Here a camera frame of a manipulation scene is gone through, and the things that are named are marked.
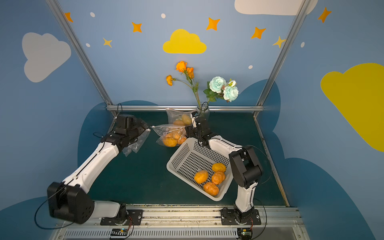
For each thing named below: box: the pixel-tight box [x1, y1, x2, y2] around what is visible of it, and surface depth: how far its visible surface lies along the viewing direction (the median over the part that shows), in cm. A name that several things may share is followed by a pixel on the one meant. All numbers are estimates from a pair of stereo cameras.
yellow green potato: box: [182, 114, 192, 126], surface depth 112 cm
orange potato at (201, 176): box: [194, 170, 209, 184], surface depth 86 cm
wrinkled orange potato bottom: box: [203, 182, 219, 197], surface depth 80 cm
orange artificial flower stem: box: [166, 61, 201, 107], surface depth 92 cm
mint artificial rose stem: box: [203, 76, 239, 103], surface depth 69 cm
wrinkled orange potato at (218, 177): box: [211, 171, 226, 185], surface depth 84 cm
